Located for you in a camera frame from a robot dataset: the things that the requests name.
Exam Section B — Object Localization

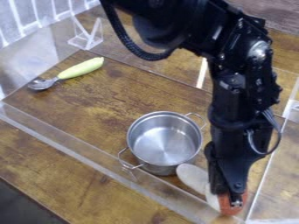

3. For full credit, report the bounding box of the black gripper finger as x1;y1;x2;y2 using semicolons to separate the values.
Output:
204;145;228;194
229;193;245;207

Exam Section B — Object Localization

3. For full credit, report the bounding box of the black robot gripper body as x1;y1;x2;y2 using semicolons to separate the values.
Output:
203;73;284;202

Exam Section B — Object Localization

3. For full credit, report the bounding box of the plush red white mushroom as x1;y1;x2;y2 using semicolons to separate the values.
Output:
175;163;249;217

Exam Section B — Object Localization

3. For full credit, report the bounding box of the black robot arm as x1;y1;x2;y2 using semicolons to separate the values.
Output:
99;0;281;213

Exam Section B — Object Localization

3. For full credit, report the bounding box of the silver steel pot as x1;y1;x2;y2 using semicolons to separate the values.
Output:
117;111;207;176

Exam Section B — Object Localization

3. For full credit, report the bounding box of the clear acrylic triangle stand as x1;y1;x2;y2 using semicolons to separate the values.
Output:
68;17;104;50

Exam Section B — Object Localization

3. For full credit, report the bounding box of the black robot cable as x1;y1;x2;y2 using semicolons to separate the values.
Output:
99;0;176;62

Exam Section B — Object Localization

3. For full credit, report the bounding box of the spoon with green handle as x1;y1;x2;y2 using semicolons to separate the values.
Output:
28;57;104;90

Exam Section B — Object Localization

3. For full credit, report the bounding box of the clear acrylic enclosure wall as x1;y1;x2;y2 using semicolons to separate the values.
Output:
0;99;299;224

